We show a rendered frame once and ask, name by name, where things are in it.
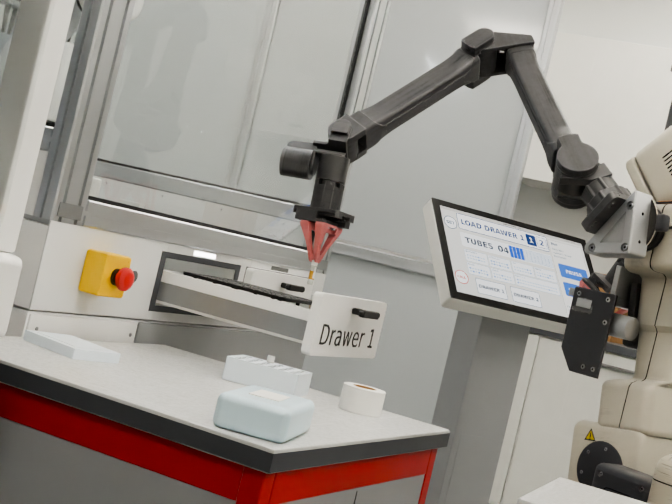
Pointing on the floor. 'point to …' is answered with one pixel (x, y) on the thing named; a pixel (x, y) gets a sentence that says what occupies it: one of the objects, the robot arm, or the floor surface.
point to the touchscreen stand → (475, 407)
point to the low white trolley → (186, 437)
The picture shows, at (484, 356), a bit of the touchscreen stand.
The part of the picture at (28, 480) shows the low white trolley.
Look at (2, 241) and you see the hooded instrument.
